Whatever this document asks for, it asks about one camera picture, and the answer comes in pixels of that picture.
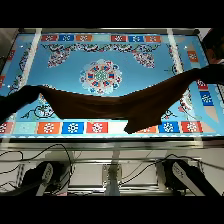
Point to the brown garment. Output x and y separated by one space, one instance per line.
133 104

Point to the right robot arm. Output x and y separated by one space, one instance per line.
186 174

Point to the heap of clothes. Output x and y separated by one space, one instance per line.
215 43

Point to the silver frame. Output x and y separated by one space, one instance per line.
113 145

